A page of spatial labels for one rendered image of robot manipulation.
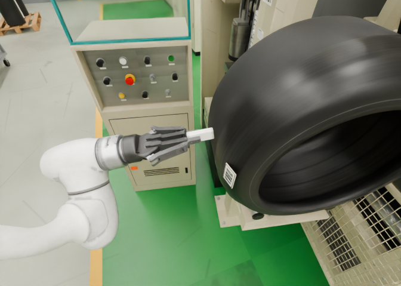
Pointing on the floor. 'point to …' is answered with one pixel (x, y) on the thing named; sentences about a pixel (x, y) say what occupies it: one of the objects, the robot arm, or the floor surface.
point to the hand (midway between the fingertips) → (200, 135)
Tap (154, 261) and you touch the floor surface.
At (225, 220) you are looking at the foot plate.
